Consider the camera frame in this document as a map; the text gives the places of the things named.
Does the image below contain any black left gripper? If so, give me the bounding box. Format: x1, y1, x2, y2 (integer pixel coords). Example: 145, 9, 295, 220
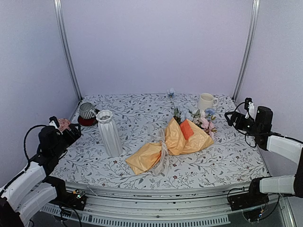
53, 123, 81, 158

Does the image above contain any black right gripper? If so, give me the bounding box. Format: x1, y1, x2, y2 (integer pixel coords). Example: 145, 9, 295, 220
225, 111, 262, 137

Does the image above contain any orange paper flower bouquet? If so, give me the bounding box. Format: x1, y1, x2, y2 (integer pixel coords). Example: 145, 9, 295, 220
125, 88, 217, 175

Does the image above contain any white ribbed ceramic vase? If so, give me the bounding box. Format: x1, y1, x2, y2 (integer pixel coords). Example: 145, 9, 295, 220
96, 110, 123, 157

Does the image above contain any white printed ribbon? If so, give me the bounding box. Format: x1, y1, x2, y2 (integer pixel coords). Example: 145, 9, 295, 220
148, 124, 169, 175

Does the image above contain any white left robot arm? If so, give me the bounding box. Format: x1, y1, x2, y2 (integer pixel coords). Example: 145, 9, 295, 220
0, 123, 87, 227

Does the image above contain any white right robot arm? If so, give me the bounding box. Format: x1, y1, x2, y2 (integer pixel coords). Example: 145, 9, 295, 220
224, 106, 303, 206

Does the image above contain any pink patterned ball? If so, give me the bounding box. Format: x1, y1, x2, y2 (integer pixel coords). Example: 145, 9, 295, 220
58, 118, 71, 132

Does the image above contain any striped black white cup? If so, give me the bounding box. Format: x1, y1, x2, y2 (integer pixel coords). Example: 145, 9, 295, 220
79, 102, 96, 120

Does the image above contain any dark red saucer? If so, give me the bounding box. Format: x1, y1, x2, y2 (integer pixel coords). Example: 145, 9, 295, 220
77, 115, 98, 127

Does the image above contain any cream ceramic mug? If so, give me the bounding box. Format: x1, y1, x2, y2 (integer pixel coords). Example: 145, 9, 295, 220
197, 93, 218, 111

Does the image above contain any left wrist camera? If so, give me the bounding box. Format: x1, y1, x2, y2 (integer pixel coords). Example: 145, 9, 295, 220
49, 116, 62, 133

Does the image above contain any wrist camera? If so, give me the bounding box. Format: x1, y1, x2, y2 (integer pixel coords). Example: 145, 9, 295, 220
49, 116, 62, 133
244, 97, 255, 119

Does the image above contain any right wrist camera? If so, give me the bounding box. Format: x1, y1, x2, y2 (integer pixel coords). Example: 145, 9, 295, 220
244, 97, 255, 119

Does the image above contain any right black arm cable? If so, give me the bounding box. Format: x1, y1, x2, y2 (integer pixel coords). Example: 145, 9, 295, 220
234, 101, 282, 148

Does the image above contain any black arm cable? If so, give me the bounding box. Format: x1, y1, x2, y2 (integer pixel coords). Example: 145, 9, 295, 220
23, 124, 48, 164
234, 101, 282, 148

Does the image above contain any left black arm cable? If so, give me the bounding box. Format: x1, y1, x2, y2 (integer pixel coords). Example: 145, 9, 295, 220
23, 124, 48, 164

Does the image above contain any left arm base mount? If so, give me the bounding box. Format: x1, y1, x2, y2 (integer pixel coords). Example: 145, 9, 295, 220
50, 189, 87, 211

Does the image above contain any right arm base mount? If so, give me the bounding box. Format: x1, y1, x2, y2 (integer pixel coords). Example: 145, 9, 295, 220
227, 187, 269, 222

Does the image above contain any aluminium front rail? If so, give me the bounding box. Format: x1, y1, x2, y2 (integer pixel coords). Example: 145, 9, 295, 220
28, 183, 296, 227

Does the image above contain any right aluminium frame post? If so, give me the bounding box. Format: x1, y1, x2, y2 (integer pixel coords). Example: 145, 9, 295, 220
232, 0, 260, 101

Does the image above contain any aluminium frame post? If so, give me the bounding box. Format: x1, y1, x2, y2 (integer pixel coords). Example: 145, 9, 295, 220
53, 0, 82, 101
232, 0, 260, 101

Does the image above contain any left aluminium frame post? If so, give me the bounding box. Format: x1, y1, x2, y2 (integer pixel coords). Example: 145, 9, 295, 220
53, 0, 82, 101

